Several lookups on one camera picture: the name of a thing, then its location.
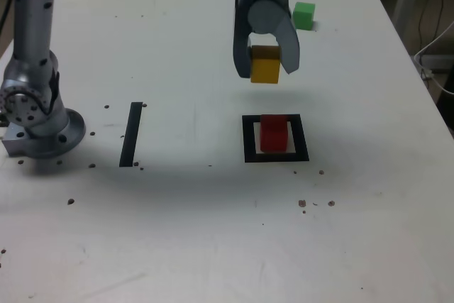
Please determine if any red cube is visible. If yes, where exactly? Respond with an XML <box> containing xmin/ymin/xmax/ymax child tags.
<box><xmin>260</xmin><ymin>114</ymin><xmax>287</xmax><ymax>152</ymax></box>

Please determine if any green cube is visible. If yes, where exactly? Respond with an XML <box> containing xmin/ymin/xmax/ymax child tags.
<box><xmin>292</xmin><ymin>1</ymin><xmax>316</xmax><ymax>31</ymax></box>

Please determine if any black tape square outline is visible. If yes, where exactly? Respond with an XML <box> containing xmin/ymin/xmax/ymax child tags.
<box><xmin>241</xmin><ymin>114</ymin><xmax>310</xmax><ymax>164</ymax></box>

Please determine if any thin black hanging cable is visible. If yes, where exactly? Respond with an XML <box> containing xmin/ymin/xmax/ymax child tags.
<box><xmin>417</xmin><ymin>0</ymin><xmax>446</xmax><ymax>50</ymax></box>

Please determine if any yellow cube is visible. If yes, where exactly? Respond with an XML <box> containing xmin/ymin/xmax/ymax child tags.
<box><xmin>250</xmin><ymin>45</ymin><xmax>282</xmax><ymax>85</ymax></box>

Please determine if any black tape strip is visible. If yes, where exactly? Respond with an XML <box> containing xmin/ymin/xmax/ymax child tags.
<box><xmin>118</xmin><ymin>101</ymin><xmax>144</xmax><ymax>168</ymax></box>

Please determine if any white cable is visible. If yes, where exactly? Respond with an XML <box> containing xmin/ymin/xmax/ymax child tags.
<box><xmin>413</xmin><ymin>21</ymin><xmax>454</xmax><ymax>97</ymax></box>

